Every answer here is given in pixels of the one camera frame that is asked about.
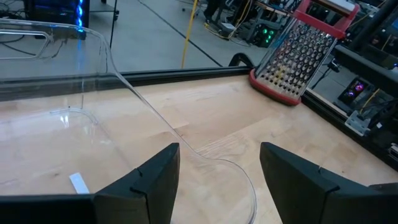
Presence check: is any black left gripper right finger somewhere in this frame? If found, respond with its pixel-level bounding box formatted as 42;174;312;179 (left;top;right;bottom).
259;142;371;224

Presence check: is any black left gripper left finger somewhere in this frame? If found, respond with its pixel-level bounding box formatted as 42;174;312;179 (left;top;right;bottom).
95;142;181;224

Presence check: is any clear plastic bin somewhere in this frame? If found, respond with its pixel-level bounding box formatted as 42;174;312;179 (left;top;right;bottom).
0;17;258;224

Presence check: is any red and metal box grater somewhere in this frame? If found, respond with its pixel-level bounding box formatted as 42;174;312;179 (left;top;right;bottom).
248;0;361;106

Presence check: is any electronics with green lights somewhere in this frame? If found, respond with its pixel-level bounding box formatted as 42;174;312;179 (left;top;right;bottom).
251;21;279;48

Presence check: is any computer with blue lights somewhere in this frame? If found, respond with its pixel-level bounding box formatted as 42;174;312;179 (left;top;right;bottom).
23;0;91;40

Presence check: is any black aluminium table frame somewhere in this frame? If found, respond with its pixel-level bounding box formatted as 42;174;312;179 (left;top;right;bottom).
0;0;398;171

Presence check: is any black looped floor cable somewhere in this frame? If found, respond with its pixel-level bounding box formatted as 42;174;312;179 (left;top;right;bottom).
228;52;255;68

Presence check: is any yellow cable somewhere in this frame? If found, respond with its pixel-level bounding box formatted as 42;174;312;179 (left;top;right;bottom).
180;0;200;68

